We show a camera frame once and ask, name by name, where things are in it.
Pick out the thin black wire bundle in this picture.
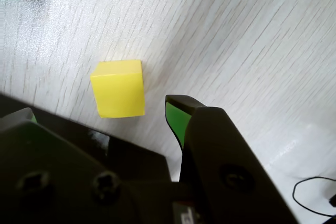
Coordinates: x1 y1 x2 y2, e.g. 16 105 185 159
292 176 336 217

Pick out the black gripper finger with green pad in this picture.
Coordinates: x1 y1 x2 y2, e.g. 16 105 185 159
0 92 173 224
164 94 300 224

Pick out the yellow cube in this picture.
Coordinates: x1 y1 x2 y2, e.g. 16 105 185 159
90 59 146 119

